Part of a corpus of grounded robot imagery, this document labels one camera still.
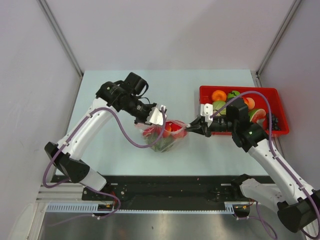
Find red toy apple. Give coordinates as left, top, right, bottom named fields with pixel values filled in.
left=162, top=121, right=187, bottom=139

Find clear pink-dotted zip bag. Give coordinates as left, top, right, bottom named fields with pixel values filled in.
left=135, top=120, right=188, bottom=153

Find orange-red toy peach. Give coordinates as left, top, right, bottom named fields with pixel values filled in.
left=165, top=123, right=172, bottom=132

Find green toy melon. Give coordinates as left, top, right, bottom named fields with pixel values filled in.
left=150, top=136, right=175, bottom=153

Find red toy chili pepper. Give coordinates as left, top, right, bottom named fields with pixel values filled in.
left=142, top=126, right=158, bottom=138

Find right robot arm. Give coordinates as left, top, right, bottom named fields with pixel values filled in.
left=186, top=98, right=320, bottom=233

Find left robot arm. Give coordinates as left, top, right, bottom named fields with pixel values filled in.
left=44, top=72, right=166, bottom=200

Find green toy cabbage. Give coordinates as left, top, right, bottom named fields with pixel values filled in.
left=212, top=100, right=227, bottom=116

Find black toy grapes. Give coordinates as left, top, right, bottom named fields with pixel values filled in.
left=266, top=113, right=281, bottom=131

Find red-yellow toy mango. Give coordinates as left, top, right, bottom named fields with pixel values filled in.
left=243, top=97, right=256, bottom=110

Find red plastic tray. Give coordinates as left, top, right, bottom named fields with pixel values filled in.
left=199, top=85, right=290, bottom=137

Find orange toy tangerine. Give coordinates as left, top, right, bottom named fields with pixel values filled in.
left=211, top=90, right=227, bottom=102

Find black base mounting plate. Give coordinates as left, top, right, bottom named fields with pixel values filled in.
left=81, top=175, right=254, bottom=212

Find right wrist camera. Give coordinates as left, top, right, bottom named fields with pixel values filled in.
left=200, top=103, right=213, bottom=126

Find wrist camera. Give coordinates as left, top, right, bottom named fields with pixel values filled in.
left=200, top=103, right=213, bottom=126
left=145, top=105, right=167, bottom=126

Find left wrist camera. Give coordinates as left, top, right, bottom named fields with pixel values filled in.
left=145, top=105, right=167, bottom=126

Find white slotted cable duct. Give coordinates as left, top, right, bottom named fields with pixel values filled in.
left=46, top=201, right=237, bottom=215

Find aluminium frame rail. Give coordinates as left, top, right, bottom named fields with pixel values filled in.
left=36, top=182, right=87, bottom=203

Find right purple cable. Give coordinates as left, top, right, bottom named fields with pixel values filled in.
left=211, top=90, right=320, bottom=240

